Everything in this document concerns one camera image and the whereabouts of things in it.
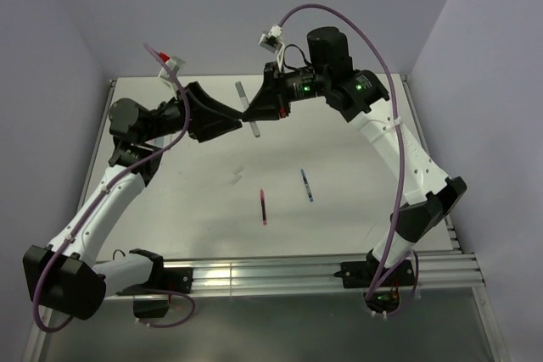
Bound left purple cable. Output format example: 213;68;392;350
32;42;196;332

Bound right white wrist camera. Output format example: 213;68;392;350
258;25;286;69

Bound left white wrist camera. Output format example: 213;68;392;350
158;53;186;95

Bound aluminium frame rail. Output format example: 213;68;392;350
106;252;484;298

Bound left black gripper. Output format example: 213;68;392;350
142;82;242;143

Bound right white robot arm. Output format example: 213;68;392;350
243;27;467;286

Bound red gel pen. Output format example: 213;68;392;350
260;188;268;226

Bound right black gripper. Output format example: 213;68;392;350
241;61;328;122

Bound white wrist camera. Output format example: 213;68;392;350
158;53;186;95
258;25;286;69

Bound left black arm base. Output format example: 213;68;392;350
115;267;196;328

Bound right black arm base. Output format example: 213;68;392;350
333;259;417;317

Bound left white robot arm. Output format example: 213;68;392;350
23;82;243;332

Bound grey pen cap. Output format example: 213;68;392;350
235;81;245;97

